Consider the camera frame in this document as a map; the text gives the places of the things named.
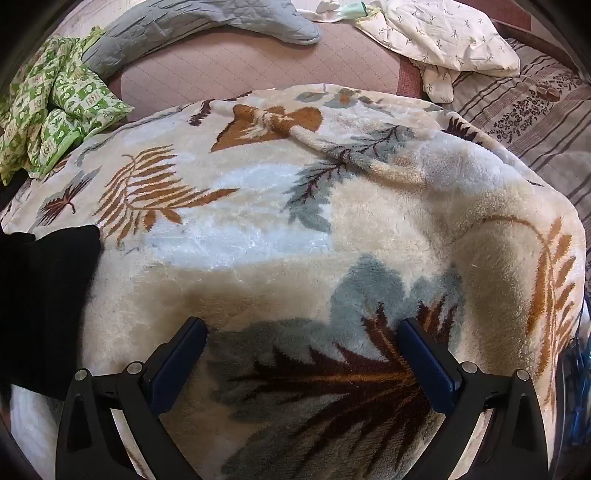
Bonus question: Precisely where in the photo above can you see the striped floral bed sheet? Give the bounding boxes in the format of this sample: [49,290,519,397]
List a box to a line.
[450,37,591,209]

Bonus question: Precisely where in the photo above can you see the leaf print fleece blanket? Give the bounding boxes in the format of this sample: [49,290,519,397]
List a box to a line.
[0,83,588,480]

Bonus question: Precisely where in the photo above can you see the pink brown quilted mattress cover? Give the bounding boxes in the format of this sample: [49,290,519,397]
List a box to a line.
[106,18,426,123]

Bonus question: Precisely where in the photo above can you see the blue object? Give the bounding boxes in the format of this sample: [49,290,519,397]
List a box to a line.
[561,323,591,462]

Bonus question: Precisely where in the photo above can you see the black pants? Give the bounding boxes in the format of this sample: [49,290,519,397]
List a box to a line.
[0,225,102,402]

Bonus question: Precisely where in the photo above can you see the small white garment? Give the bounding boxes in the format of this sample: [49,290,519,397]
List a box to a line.
[300,0,370,24]

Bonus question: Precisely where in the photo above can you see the grey quilted blanket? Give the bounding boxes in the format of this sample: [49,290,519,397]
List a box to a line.
[81,0,323,85]

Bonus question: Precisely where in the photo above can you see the green patterned cloth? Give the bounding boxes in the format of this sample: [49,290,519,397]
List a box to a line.
[0,27,135,186]

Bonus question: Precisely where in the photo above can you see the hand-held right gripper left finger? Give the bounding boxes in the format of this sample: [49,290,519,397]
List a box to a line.
[55,318,208,480]

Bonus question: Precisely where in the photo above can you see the white printed cloth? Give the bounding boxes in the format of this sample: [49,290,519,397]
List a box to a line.
[355,0,522,103]

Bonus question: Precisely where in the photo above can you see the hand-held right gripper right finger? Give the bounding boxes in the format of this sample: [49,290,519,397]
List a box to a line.
[397,318,550,480]

